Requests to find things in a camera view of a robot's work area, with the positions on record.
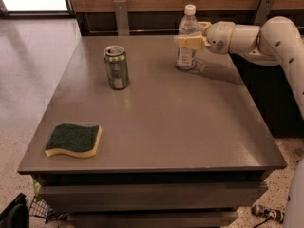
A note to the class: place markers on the left metal wall bracket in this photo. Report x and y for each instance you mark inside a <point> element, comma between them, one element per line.
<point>121,13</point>

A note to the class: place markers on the black wire basket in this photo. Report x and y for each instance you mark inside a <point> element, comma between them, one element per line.
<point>40,209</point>

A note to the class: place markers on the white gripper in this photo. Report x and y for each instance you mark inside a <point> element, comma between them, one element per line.
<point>218,37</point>

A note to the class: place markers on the power strip on floor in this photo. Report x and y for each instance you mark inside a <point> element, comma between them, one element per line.
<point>268,213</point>

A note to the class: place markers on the metal wall bracket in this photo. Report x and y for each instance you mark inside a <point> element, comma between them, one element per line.
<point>121,13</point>
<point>262,12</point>

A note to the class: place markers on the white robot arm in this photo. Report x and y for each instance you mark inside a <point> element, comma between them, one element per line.
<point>276,42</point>

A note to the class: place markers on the green and yellow sponge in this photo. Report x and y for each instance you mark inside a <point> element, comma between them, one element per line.
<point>74,140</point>

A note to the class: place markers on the black object bottom left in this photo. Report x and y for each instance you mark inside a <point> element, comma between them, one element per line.
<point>16,214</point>

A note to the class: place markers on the grey cabinet with drawers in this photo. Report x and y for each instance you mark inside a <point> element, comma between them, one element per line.
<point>178,149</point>

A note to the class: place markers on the metal wall rail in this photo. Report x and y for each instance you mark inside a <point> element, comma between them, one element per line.
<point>135,32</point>

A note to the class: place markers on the clear plastic water bottle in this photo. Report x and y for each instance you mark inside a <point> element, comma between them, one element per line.
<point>188,27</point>

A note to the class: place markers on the green soda can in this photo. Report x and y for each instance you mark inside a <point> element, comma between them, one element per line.
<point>116,67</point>

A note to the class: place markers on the right metal wall bracket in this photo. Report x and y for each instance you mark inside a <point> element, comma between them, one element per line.
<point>262,12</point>

